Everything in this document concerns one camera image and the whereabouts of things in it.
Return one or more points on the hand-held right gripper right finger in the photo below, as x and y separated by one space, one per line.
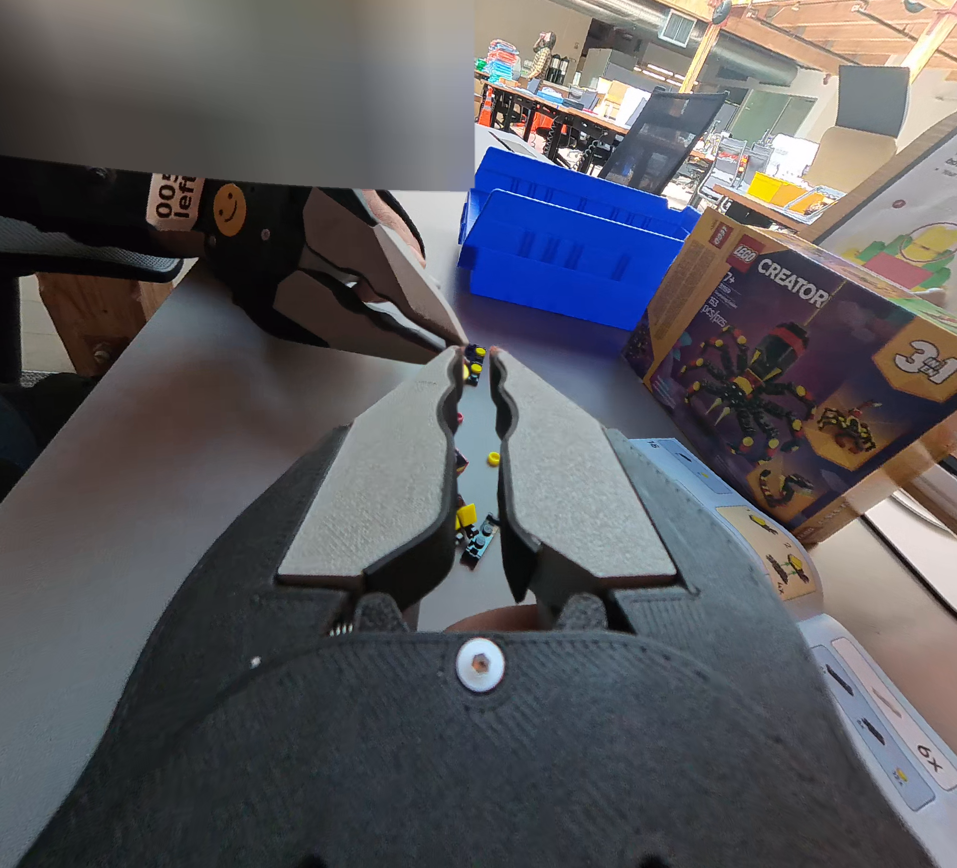
583 501

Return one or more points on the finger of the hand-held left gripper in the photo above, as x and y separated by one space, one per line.
336 314
374 255

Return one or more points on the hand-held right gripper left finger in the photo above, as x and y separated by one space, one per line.
374 494

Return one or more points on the black lego leg assembly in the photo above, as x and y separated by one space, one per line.
473 362

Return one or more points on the long black lego plate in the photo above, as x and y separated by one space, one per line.
480 543

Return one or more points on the purple yellow lego set box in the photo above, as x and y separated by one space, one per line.
785 374

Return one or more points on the person's left hand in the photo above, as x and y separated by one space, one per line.
381 206

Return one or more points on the person's right hand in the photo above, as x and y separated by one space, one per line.
486 620

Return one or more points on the orange traffic cone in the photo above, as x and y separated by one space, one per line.
484 109

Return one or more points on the blue plastic bin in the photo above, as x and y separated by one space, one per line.
568 247

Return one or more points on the stack of colourful packets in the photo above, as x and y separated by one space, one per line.
505 60

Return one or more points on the row of dark desks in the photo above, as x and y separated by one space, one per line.
561 109

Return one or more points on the black mesh office chair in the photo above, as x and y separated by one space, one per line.
658 135

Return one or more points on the light blue instruction booklet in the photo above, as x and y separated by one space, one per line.
860 696

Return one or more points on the yellow plastic bin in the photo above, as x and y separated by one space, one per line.
774 189

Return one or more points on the printed instruction poster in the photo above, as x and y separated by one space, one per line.
905 232

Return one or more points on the wooden display board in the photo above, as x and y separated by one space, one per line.
860 180

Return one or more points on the white wall vent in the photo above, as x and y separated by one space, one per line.
679 28

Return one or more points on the black dome camera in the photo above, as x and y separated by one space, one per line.
723 9

